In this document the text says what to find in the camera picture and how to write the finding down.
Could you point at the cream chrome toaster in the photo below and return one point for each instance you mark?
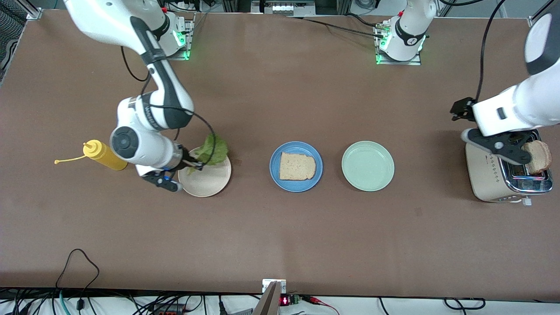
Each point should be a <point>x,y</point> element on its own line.
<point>481,175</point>

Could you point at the square toasted bread slice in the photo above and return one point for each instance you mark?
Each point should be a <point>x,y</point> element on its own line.
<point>297,166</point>

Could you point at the yellow mustard squeeze bottle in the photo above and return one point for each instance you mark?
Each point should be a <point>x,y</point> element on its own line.
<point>103,155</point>

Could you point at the aluminium table corner bracket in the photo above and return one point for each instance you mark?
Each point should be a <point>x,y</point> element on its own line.
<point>35,13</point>
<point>530,22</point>

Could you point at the beige plate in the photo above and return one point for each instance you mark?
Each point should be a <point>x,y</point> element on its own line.
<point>210,179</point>

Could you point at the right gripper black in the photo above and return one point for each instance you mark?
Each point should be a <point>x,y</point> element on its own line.
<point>188,162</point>

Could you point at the grey metal equipment box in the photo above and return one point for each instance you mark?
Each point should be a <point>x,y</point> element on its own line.
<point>282,8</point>

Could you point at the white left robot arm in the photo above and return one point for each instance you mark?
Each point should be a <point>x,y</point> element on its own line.
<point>516,109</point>

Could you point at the blue plate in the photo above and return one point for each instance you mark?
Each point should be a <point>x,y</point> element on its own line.
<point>276,177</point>

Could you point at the round brown bread slice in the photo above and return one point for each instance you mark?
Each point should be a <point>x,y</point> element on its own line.
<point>541,159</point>

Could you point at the pale green plate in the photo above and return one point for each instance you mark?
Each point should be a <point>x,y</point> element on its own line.
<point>367,166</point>

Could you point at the green lettuce leaf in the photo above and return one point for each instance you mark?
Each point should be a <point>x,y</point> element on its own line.
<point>214,151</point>

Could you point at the red display circuit board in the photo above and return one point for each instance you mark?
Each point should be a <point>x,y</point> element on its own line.
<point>285,300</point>

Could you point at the orange power strip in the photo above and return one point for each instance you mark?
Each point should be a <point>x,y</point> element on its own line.
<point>168,311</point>

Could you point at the aluminium arm base plate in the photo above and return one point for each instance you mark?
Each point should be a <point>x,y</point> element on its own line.
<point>398,62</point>
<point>181,57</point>

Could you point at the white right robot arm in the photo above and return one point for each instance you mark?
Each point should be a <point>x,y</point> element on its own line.
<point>153,151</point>

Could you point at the black white checked fabric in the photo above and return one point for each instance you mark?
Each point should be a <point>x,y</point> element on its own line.
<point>11,35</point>

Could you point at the white mount bracket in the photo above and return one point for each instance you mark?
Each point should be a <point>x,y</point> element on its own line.
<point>264,285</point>

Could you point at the grey camera mount pole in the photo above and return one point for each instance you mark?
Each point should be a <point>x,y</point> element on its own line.
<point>271,302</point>

